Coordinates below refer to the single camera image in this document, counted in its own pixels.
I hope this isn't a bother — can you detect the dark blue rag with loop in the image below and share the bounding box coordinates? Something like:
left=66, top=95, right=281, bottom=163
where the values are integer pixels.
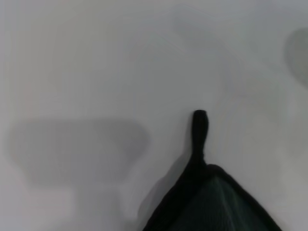
left=141, top=109, right=283, bottom=231

